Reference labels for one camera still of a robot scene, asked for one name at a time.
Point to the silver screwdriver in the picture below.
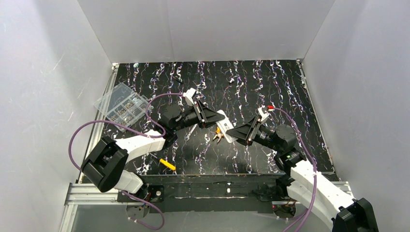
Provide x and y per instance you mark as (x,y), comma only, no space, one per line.
(188,135)

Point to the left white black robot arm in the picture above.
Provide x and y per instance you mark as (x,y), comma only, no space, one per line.
(105,165)

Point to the orange handled pliers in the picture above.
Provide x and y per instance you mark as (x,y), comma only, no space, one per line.
(218,135)

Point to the aluminium frame rail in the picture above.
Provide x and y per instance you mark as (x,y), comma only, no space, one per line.
(279,83)

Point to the clear plastic screw organizer box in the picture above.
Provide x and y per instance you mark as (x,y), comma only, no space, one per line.
(122,105)

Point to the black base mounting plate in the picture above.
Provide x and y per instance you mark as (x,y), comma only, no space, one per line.
(263,193)

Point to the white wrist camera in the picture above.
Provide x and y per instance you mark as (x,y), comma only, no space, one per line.
(264,113)
(189,96)

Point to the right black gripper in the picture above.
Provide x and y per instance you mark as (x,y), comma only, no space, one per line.
(252,130)

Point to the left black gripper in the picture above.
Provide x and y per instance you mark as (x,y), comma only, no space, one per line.
(200,114)

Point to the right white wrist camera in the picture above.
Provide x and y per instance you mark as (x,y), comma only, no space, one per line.
(264,113)

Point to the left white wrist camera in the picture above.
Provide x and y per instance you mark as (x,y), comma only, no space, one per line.
(189,96)

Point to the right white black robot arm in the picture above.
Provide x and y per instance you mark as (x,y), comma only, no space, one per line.
(340,211)

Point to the white remote control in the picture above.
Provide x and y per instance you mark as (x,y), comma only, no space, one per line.
(225,125)

